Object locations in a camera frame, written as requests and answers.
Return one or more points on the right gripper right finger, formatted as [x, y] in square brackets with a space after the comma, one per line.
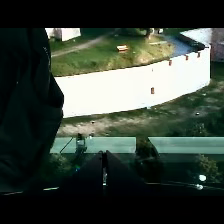
[123, 178]

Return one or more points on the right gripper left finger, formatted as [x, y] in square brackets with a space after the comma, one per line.
[90, 176]

